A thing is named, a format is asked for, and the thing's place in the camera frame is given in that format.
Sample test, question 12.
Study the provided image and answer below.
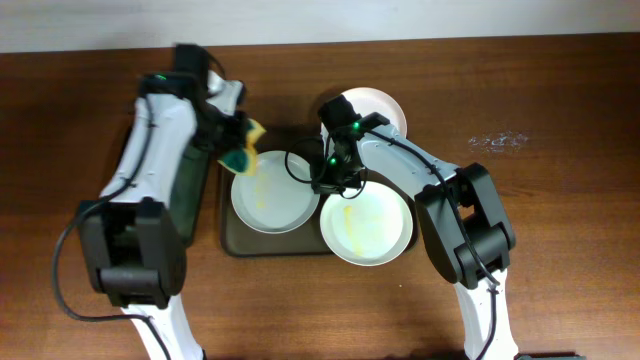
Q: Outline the yellow green sponge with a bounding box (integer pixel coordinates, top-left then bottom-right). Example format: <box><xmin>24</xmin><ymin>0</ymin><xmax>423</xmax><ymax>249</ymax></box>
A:
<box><xmin>217</xmin><ymin>118</ymin><xmax>266</xmax><ymax>176</ymax></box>

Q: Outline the white plate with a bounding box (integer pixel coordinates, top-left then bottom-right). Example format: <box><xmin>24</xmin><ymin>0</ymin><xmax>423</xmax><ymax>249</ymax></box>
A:
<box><xmin>320</xmin><ymin>182</ymin><xmax>414</xmax><ymax>267</ymax></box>

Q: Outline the grey plate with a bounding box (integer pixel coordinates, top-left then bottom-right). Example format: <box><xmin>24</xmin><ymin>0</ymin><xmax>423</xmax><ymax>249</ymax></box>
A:
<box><xmin>230</xmin><ymin>150</ymin><xmax>320</xmax><ymax>234</ymax></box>

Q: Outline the cream plate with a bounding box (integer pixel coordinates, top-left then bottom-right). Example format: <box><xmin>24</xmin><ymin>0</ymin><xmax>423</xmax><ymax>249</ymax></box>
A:
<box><xmin>325</xmin><ymin>87</ymin><xmax>408</xmax><ymax>138</ymax></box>

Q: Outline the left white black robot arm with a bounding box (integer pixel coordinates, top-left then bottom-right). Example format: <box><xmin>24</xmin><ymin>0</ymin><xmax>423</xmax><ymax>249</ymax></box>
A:
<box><xmin>72</xmin><ymin>70</ymin><xmax>264</xmax><ymax>359</ymax></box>

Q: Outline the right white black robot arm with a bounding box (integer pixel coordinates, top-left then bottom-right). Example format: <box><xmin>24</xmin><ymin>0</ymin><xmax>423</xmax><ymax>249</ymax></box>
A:
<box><xmin>314</xmin><ymin>113</ymin><xmax>519</xmax><ymax>359</ymax></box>

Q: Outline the small dark sponge tray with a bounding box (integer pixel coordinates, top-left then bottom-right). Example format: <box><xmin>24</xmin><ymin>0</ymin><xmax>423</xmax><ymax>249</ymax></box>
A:
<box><xmin>117</xmin><ymin>124</ymin><xmax>211</xmax><ymax>247</ymax></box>

